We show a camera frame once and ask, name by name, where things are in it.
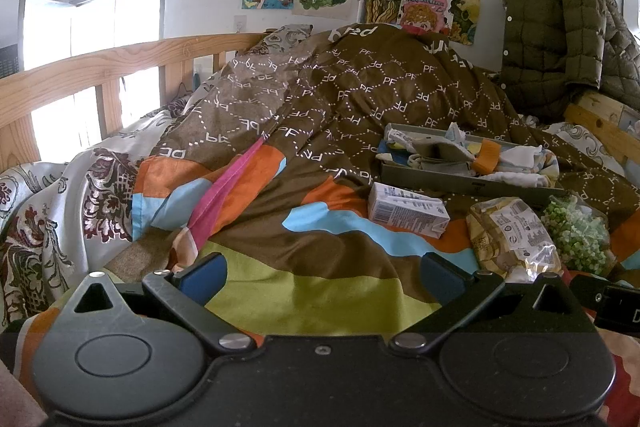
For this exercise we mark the olive puffer jacket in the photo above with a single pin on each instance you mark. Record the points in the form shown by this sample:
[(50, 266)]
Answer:
[(550, 32)]

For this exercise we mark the grey tray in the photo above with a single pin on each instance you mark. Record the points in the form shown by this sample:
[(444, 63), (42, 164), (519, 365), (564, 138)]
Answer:
[(450, 184)]

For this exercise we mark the golden bread packet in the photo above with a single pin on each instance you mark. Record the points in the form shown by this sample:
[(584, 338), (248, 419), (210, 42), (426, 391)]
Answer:
[(510, 237)]

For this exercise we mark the window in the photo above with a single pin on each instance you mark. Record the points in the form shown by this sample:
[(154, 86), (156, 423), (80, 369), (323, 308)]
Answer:
[(100, 22)]

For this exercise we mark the white drink carton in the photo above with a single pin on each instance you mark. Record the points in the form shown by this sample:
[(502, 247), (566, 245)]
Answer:
[(405, 209)]

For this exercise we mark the orange cloth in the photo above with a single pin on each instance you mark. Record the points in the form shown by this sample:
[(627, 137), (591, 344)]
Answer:
[(487, 157)]

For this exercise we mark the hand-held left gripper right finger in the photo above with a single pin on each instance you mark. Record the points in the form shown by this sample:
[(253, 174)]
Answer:
[(442, 279)]

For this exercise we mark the white air conditioner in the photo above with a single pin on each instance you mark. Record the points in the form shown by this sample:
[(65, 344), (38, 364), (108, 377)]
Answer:
[(632, 12)]

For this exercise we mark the wooden slatted bed rail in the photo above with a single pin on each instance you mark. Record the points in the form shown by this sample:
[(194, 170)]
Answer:
[(100, 67)]

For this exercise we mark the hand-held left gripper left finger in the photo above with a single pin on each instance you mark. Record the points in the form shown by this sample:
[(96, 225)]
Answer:
[(202, 279)]

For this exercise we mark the white swirl-pattern sheet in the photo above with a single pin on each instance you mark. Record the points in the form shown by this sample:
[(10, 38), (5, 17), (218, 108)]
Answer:
[(580, 142)]

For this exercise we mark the white patterned cloth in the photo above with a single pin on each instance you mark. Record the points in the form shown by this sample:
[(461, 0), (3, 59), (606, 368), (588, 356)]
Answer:
[(525, 167)]

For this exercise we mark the red patterned cloth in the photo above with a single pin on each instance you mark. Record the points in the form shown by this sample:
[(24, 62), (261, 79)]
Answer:
[(622, 372)]

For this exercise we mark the blue yellow patterned cloth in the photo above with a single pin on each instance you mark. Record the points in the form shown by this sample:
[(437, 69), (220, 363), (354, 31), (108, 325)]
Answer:
[(390, 152)]

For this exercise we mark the green pea snack bag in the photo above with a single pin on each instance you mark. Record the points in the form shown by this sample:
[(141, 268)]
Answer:
[(575, 232)]

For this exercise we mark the grey patterned pillow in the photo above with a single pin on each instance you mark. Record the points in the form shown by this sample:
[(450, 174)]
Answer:
[(285, 39)]

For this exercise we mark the brown quilt with colourful stripes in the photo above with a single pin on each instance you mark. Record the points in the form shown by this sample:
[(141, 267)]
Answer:
[(350, 97)]

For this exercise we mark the white wall outlet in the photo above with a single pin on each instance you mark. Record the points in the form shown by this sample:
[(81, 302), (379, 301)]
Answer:
[(240, 24)]

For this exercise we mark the wooden bed end board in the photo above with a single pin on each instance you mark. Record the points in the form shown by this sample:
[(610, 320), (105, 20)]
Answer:
[(600, 114)]

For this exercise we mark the pink masked figure poster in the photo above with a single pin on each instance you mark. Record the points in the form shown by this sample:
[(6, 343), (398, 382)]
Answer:
[(425, 14)]

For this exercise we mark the white floral bedsheet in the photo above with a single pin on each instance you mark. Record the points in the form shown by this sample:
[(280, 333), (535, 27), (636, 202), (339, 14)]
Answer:
[(60, 207)]

